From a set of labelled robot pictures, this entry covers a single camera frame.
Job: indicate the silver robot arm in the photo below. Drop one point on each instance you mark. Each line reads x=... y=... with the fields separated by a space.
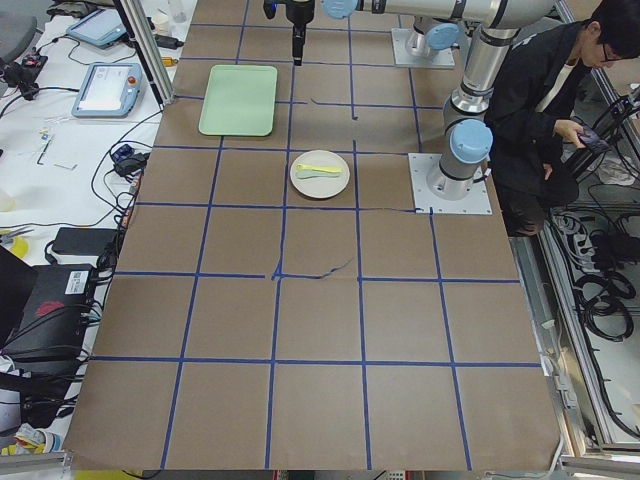
x=500 y=22
x=421 y=24

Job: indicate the blue teach pendant far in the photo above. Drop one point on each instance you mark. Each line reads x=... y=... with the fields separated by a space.
x=102 y=28

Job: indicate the black smartphone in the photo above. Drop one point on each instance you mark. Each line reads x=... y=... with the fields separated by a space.
x=592 y=141

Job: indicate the yellow plastic fork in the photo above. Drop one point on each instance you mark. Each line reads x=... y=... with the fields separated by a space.
x=320 y=169

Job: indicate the black power adapter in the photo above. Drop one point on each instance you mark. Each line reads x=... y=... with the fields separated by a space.
x=82 y=241

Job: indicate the blue teach pendant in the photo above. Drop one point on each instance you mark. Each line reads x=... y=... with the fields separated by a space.
x=109 y=90
x=102 y=28

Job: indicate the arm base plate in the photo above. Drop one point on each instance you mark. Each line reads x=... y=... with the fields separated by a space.
x=432 y=50
x=435 y=193

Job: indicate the black computer box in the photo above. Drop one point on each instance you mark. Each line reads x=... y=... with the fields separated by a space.
x=56 y=315

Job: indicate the white round plate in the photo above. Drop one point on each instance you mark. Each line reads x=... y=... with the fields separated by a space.
x=320 y=188

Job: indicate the pale green plastic spoon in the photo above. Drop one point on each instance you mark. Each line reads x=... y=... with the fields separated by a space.
x=308 y=174

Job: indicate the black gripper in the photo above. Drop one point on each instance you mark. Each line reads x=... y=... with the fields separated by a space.
x=300 y=14

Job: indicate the aluminium frame post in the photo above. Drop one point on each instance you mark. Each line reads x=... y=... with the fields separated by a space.
x=137 y=26

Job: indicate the blue teach pendant near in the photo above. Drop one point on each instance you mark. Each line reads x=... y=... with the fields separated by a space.
x=109 y=90

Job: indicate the green plastic tray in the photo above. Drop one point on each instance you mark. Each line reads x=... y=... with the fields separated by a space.
x=239 y=101

